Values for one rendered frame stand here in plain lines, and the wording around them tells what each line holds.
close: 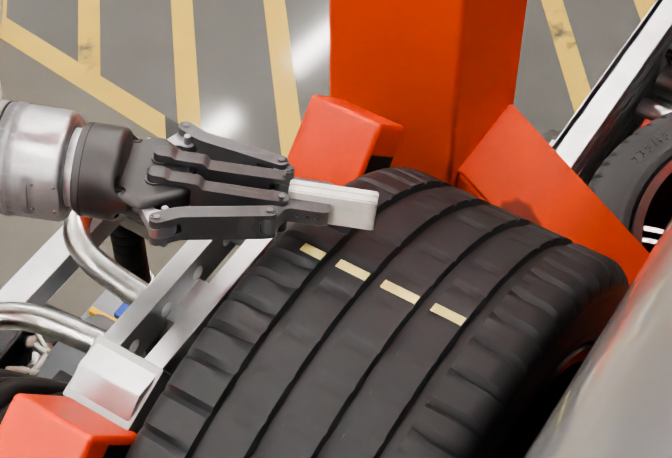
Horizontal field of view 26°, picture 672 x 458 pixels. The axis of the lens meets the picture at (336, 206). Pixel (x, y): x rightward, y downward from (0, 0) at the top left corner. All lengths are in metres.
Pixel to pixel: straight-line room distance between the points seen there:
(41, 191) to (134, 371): 0.16
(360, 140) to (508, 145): 0.40
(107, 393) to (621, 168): 1.15
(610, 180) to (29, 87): 1.32
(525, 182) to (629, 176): 0.48
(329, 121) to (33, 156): 0.32
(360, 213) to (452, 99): 0.41
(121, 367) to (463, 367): 0.27
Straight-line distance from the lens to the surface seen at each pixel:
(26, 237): 2.73
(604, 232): 1.73
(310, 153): 1.33
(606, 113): 2.38
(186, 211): 1.11
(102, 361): 1.17
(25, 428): 1.11
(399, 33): 1.51
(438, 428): 1.06
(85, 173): 1.13
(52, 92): 2.97
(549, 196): 1.69
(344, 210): 1.14
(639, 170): 2.15
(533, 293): 1.16
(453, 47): 1.48
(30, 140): 1.13
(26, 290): 1.40
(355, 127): 1.32
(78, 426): 1.10
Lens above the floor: 2.08
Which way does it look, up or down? 50 degrees down
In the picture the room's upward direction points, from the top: straight up
